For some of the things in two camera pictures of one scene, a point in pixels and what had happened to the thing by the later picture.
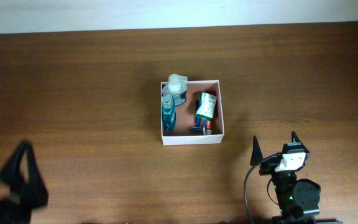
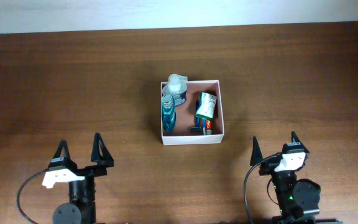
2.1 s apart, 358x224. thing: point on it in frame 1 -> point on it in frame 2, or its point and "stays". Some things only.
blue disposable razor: x=196 y=128 stays
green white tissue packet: x=206 y=106 stays
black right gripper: x=269 y=165 stays
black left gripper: x=35 y=188 -> x=103 y=161
